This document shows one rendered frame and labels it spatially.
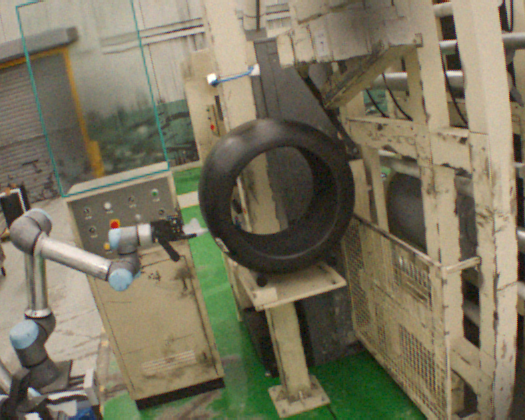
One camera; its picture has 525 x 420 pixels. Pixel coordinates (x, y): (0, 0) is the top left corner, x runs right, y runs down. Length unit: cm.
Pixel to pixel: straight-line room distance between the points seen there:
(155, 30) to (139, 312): 893
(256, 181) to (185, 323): 92
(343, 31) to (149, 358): 194
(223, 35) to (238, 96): 26
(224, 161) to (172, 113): 921
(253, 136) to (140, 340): 139
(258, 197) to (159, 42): 904
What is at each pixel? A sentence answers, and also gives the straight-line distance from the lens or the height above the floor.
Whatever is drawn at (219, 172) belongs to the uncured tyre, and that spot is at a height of 134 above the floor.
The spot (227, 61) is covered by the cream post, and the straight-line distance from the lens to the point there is 207.
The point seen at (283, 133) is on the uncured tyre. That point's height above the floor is 142.
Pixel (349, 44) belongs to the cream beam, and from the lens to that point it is 156.
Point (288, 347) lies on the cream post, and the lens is 244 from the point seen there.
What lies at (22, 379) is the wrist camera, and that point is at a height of 114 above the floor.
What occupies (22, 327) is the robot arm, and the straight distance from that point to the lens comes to 198.
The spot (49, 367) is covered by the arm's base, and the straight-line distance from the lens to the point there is 200.
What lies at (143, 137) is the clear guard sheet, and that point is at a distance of 241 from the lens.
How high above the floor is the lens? 165
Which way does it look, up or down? 17 degrees down
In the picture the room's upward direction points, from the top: 12 degrees counter-clockwise
